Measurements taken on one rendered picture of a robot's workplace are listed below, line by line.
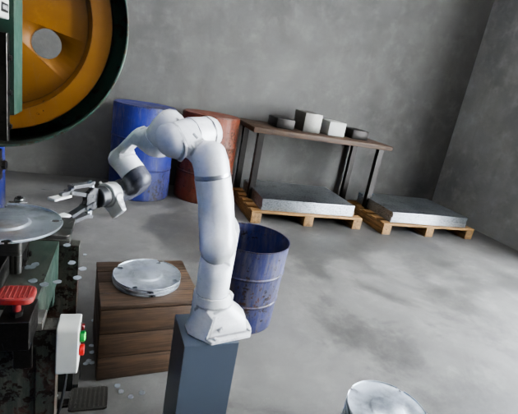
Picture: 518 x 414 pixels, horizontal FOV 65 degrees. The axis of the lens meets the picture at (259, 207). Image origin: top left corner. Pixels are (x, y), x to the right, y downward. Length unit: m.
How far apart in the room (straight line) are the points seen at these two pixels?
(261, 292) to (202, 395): 0.77
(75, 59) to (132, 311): 0.95
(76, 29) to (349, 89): 3.96
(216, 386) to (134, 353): 0.49
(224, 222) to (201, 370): 0.51
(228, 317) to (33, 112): 0.93
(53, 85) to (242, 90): 3.26
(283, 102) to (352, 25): 1.15
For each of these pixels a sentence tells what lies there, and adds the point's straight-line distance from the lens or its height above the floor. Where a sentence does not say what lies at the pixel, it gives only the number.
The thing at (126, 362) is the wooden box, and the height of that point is 0.07.
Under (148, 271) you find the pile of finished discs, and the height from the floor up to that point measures 0.38.
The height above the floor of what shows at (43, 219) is 0.78.
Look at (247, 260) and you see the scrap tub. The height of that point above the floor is 0.43.
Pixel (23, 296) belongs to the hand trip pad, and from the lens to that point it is 0.98.
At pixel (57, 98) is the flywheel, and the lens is 1.53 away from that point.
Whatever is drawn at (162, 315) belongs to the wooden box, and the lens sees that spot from 1.77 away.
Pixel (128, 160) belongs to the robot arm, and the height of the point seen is 0.91.
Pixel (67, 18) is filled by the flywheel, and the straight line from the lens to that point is 1.56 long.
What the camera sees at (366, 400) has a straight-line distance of 1.67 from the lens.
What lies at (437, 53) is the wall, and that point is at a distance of 5.78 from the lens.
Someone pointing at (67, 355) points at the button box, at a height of 0.55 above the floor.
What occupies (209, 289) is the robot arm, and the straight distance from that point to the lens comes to 1.30.
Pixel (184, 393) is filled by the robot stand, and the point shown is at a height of 0.27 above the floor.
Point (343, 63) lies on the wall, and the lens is 5.07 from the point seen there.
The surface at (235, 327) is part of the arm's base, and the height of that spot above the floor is 0.48.
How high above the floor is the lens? 1.26
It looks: 17 degrees down
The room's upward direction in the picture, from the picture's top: 10 degrees clockwise
